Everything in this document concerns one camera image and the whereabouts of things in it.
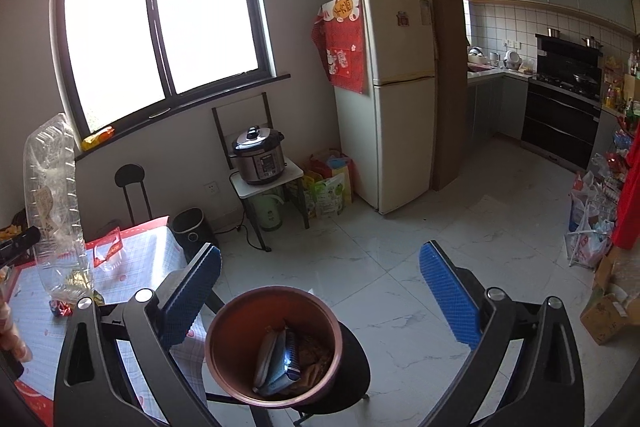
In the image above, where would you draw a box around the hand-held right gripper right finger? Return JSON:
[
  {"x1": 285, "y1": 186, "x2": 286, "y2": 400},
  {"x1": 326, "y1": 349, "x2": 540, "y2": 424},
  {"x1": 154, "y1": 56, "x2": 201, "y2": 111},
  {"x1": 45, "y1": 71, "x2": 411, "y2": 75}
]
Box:
[{"x1": 419, "y1": 239, "x2": 586, "y2": 427}]

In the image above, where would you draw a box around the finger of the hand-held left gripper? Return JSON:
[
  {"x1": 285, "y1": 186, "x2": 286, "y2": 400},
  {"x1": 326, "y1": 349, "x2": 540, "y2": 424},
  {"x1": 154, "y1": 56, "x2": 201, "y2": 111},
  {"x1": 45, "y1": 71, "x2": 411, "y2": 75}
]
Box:
[{"x1": 0, "y1": 227, "x2": 42, "y2": 265}]

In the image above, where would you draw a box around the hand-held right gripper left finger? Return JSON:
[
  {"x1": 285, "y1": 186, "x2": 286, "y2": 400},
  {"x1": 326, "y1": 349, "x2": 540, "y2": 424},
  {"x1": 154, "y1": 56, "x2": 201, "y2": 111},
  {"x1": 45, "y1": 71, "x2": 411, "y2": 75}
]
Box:
[{"x1": 52, "y1": 243, "x2": 223, "y2": 427}]

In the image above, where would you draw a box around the clear plastic clamshell container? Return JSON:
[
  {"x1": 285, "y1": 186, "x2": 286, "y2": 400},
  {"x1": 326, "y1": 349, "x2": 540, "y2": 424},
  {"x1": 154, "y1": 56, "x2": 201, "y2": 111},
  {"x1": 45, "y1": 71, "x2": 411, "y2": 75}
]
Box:
[{"x1": 24, "y1": 113, "x2": 97, "y2": 303}]

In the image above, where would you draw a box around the brown plastic bucket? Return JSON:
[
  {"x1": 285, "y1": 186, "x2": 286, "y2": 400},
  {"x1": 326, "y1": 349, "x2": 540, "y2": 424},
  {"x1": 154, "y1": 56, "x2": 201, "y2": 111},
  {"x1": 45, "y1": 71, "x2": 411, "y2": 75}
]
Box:
[{"x1": 205, "y1": 286, "x2": 344, "y2": 409}]

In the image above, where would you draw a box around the silver bubble pouch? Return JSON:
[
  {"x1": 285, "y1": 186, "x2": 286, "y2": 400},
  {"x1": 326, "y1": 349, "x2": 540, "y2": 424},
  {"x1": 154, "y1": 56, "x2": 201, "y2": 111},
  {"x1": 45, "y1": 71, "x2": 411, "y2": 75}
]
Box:
[{"x1": 252, "y1": 329, "x2": 286, "y2": 390}]

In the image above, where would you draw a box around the blue paper packet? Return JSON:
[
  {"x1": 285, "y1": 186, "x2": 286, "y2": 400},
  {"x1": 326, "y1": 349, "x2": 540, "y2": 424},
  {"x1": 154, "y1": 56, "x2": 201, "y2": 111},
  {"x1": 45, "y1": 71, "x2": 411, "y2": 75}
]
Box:
[{"x1": 260, "y1": 329, "x2": 301, "y2": 395}]

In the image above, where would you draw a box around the brown wrapper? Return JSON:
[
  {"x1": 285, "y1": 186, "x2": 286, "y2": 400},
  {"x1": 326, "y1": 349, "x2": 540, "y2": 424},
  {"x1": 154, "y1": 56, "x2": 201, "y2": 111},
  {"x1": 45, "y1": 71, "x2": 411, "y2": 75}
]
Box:
[{"x1": 295, "y1": 334, "x2": 333, "y2": 390}]

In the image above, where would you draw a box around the person's left hand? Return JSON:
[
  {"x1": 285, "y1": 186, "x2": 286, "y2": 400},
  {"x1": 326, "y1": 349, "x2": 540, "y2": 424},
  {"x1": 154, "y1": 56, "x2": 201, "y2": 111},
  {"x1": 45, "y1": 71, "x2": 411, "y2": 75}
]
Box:
[{"x1": 0, "y1": 289, "x2": 31, "y2": 363}]

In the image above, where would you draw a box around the pile of yellow snack packets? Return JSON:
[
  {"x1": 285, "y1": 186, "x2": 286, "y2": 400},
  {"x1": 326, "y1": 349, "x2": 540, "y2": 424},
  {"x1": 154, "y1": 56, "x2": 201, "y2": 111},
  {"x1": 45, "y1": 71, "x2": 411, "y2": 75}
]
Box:
[{"x1": 0, "y1": 209, "x2": 26, "y2": 243}]

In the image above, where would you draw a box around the small black bin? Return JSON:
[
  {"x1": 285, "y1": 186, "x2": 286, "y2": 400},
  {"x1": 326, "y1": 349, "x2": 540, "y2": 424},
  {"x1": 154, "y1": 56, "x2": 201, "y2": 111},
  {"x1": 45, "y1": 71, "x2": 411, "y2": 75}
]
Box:
[{"x1": 171, "y1": 207, "x2": 219, "y2": 258}]

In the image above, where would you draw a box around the gold green crumpled wrapper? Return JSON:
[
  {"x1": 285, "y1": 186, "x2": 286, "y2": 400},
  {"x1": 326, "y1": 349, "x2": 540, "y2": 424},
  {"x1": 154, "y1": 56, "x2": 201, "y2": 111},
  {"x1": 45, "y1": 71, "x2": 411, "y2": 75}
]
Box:
[{"x1": 47, "y1": 272, "x2": 105, "y2": 319}]

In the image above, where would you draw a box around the clear bag with red print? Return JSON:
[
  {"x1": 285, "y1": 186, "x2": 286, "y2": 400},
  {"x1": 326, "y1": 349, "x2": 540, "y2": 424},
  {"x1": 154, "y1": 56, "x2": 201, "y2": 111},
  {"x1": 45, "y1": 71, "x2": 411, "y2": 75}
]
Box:
[{"x1": 86, "y1": 227, "x2": 124, "y2": 275}]

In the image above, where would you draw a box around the green electric kettle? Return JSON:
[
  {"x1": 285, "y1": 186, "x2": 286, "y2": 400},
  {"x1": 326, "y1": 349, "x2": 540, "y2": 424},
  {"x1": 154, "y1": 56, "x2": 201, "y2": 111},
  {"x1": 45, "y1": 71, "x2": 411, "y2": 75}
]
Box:
[{"x1": 248, "y1": 194, "x2": 284, "y2": 233}]

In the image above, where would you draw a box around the black stool under bucket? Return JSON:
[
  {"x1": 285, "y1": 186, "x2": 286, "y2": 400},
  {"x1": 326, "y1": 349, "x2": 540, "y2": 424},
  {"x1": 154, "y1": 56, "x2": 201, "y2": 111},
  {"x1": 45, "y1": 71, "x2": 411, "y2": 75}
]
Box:
[{"x1": 200, "y1": 322, "x2": 372, "y2": 427}]

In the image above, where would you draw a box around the black round stool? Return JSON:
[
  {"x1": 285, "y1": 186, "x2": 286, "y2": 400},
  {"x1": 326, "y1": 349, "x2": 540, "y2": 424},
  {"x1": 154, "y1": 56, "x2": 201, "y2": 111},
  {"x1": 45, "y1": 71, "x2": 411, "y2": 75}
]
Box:
[{"x1": 114, "y1": 164, "x2": 154, "y2": 225}]

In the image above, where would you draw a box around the yellow orange snack packet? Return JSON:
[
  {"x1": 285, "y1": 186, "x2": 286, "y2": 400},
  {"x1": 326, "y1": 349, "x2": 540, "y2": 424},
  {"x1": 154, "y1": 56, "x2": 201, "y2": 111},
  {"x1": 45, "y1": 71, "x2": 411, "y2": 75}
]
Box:
[{"x1": 81, "y1": 127, "x2": 117, "y2": 151}]

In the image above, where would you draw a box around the silver black pressure cooker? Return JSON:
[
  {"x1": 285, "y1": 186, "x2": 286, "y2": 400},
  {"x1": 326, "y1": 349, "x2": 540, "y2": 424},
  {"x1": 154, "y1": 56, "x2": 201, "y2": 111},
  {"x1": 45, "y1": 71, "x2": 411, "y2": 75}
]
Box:
[{"x1": 231, "y1": 125, "x2": 287, "y2": 186}]

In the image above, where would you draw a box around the small white side table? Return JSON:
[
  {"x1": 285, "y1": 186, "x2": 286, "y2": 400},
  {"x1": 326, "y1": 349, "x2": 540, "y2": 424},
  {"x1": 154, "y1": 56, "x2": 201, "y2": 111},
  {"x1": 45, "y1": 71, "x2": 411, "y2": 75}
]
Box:
[{"x1": 229, "y1": 162, "x2": 312, "y2": 253}]

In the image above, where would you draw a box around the green printed shopping bag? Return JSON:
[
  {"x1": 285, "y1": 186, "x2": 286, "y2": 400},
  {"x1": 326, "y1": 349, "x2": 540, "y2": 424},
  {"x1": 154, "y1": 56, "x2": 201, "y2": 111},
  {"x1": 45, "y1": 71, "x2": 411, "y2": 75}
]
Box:
[{"x1": 299, "y1": 148, "x2": 354, "y2": 220}]

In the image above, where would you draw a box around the cardboard box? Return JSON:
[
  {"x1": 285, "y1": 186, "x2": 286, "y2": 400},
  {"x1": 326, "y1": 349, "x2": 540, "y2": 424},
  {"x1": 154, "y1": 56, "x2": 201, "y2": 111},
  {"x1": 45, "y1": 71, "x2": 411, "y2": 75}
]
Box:
[{"x1": 580, "y1": 252, "x2": 640, "y2": 348}]

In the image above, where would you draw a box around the cream two-door fridge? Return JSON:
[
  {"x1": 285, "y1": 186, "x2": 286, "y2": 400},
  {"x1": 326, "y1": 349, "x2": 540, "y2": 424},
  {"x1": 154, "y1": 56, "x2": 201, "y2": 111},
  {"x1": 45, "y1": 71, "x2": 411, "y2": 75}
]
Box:
[{"x1": 334, "y1": 0, "x2": 437, "y2": 215}]

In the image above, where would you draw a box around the grey kitchen counter cabinet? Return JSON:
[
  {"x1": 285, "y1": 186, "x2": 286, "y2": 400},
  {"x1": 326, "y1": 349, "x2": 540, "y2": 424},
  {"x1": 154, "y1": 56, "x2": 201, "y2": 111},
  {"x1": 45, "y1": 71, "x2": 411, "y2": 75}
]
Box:
[{"x1": 466, "y1": 69, "x2": 532, "y2": 148}]

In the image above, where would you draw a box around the red hanging cloth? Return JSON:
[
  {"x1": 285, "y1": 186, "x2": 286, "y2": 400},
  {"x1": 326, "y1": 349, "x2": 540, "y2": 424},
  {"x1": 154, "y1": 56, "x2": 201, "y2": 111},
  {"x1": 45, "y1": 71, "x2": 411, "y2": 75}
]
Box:
[{"x1": 612, "y1": 147, "x2": 640, "y2": 253}]

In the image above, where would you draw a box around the black kitchen stove unit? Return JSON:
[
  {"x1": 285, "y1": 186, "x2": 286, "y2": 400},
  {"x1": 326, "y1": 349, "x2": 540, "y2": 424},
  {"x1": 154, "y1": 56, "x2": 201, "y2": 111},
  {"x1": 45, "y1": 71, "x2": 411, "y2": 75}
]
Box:
[{"x1": 520, "y1": 33, "x2": 604, "y2": 171}]

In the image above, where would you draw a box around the red printed cloth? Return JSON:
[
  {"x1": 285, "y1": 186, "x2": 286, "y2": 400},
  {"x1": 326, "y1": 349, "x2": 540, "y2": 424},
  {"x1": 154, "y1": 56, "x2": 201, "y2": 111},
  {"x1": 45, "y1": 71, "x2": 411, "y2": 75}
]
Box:
[{"x1": 312, "y1": 0, "x2": 372, "y2": 95}]

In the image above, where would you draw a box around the shelf of bottles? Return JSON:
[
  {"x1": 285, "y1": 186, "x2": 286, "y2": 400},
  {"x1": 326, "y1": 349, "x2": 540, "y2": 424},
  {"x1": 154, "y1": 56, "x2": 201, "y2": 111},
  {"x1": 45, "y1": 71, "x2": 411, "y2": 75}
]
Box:
[{"x1": 602, "y1": 49, "x2": 640, "y2": 132}]

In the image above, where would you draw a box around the dark framed window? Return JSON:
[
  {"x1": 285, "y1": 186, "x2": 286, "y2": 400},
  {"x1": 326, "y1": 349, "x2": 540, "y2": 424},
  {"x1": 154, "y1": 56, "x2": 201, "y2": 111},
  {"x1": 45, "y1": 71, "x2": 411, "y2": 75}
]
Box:
[{"x1": 50, "y1": 0, "x2": 292, "y2": 152}]

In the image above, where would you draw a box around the white wire rack with bags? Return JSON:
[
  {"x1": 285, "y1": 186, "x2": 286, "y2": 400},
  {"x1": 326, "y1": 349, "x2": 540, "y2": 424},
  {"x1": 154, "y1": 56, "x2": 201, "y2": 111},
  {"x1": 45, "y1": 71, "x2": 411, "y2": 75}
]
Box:
[{"x1": 565, "y1": 152, "x2": 618, "y2": 269}]

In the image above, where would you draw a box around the wooden door frame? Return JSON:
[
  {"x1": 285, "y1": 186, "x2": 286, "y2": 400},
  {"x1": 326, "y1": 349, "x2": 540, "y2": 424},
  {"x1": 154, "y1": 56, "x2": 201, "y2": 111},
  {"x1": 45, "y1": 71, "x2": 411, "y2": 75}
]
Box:
[{"x1": 415, "y1": 0, "x2": 473, "y2": 192}]

